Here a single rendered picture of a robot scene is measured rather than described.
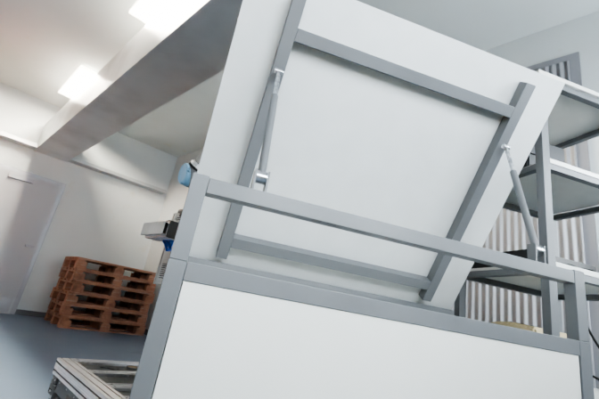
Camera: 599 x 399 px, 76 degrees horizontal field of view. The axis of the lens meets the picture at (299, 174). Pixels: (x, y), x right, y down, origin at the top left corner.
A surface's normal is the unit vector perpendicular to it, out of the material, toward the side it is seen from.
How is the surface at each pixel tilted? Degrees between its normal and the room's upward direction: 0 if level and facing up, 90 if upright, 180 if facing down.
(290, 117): 126
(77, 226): 90
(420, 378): 90
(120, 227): 90
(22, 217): 90
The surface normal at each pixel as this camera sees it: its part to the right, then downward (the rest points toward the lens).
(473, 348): 0.30, -0.28
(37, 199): 0.69, -0.13
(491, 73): 0.15, 0.32
